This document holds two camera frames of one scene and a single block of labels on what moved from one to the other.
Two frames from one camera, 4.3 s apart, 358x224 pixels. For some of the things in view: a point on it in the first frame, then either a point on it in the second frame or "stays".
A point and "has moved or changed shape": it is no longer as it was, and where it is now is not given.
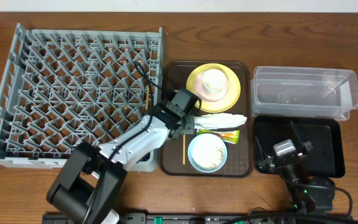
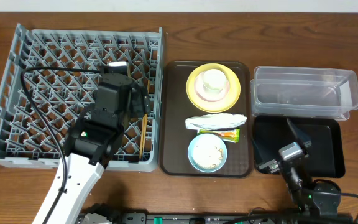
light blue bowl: [207, 152] stays
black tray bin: [326, 135] stays
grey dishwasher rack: [63, 87] stays
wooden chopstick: [184, 149] has moved or changed shape
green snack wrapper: [229, 136] stays
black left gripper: [186, 124] to [140, 101]
